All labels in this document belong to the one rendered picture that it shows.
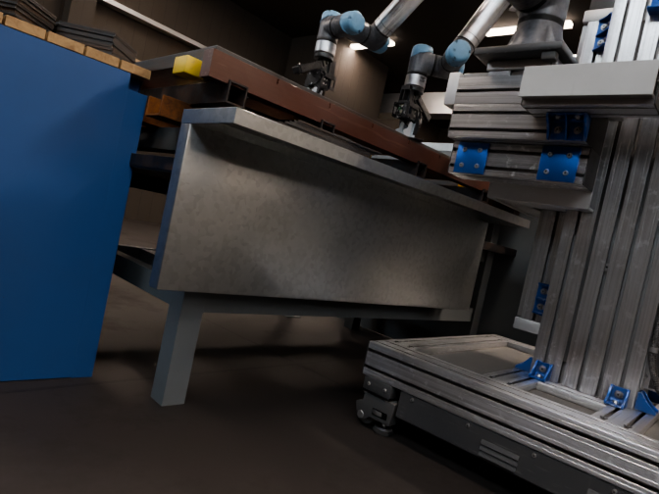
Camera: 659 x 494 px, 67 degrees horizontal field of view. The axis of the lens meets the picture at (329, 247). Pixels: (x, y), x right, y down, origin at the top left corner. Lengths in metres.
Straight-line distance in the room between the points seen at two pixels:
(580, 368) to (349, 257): 0.66
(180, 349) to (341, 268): 0.48
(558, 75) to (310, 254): 0.71
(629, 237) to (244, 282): 0.95
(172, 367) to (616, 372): 1.07
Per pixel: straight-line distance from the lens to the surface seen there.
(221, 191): 1.13
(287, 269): 1.28
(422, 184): 1.37
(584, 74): 1.23
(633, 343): 1.42
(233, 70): 1.20
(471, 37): 1.84
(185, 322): 1.26
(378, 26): 1.92
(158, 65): 1.48
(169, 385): 1.30
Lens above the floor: 0.50
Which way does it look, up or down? 2 degrees down
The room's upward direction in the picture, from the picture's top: 12 degrees clockwise
